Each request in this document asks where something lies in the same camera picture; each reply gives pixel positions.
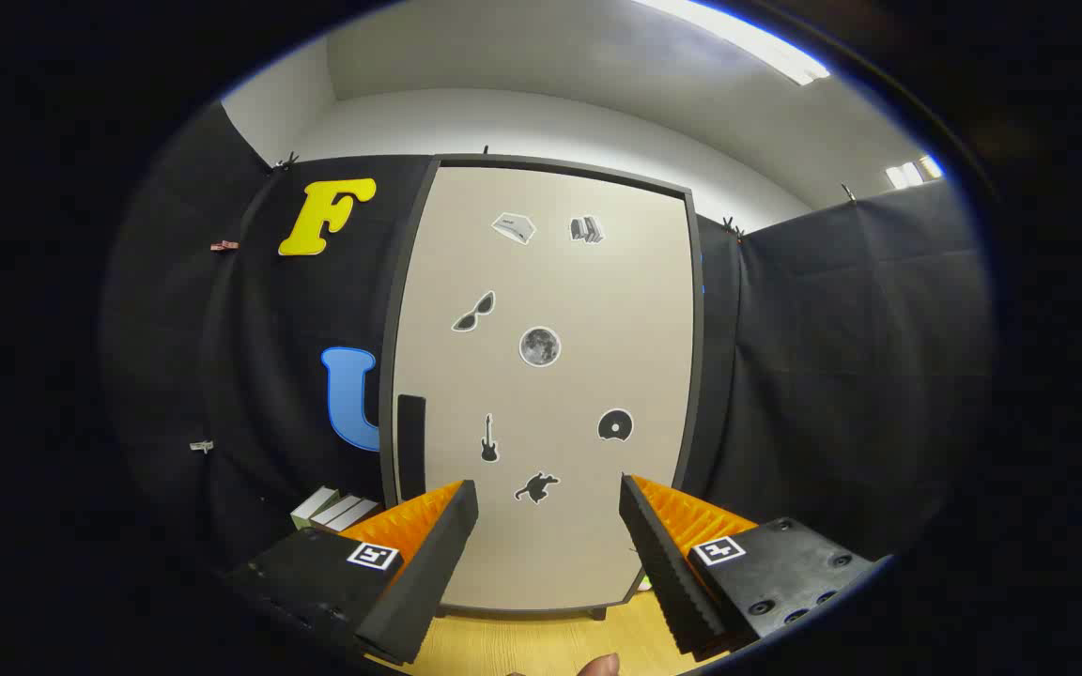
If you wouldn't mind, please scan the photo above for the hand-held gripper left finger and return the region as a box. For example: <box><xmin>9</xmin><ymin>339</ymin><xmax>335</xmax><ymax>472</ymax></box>
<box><xmin>220</xmin><ymin>480</ymin><xmax>480</xmax><ymax>667</ymax></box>

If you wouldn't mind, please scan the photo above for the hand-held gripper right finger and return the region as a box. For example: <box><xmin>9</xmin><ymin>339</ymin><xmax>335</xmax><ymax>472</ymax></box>
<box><xmin>618</xmin><ymin>473</ymin><xmax>885</xmax><ymax>658</ymax></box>

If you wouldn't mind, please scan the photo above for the beige cabinet door with handle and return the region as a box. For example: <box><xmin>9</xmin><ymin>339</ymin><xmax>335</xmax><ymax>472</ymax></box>
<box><xmin>391</xmin><ymin>165</ymin><xmax>697</xmax><ymax>613</ymax></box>

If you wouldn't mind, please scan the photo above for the green book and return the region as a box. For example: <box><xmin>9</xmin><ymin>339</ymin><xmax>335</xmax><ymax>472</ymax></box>
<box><xmin>290</xmin><ymin>486</ymin><xmax>340</xmax><ymax>530</ymax></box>

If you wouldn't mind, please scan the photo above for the dark grey cabinet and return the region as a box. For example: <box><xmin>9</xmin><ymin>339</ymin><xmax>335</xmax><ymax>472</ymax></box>
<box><xmin>379</xmin><ymin>152</ymin><xmax>707</xmax><ymax>622</ymax></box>

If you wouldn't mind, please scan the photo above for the black backdrop cloth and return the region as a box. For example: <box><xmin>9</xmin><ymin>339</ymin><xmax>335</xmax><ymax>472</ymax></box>
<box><xmin>100</xmin><ymin>99</ymin><xmax>997</xmax><ymax>583</ymax></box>

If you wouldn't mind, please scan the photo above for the ceiling light panel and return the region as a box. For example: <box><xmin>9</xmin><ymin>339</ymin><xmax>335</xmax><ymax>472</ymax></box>
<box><xmin>884</xmin><ymin>155</ymin><xmax>945</xmax><ymax>190</ymax></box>

